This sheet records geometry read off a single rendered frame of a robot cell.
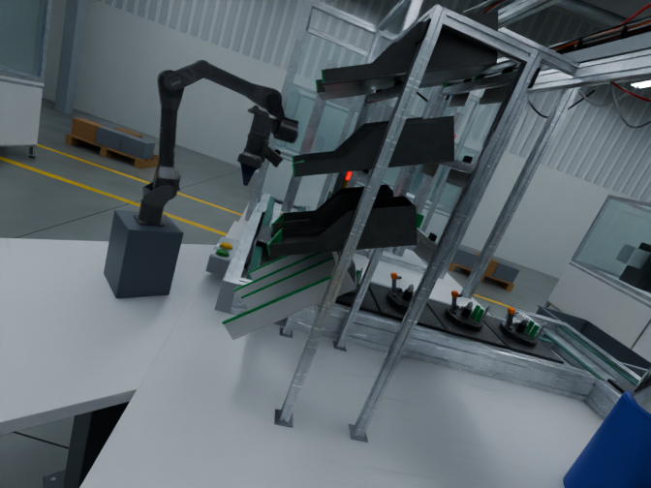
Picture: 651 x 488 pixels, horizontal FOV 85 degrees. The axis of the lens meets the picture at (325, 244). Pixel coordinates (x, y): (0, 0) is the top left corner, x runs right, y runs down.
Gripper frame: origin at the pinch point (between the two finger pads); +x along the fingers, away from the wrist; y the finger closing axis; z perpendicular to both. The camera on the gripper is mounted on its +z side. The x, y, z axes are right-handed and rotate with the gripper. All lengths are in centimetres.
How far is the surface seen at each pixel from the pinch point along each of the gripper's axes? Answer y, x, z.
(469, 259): 443, 97, 361
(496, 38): -48, -40, 34
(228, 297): -12.0, 34.4, 4.7
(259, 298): -30.8, 22.3, 12.4
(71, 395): -52, 39, -16
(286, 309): -44, 16, 17
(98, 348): -38, 39, -18
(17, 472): -6, 125, -49
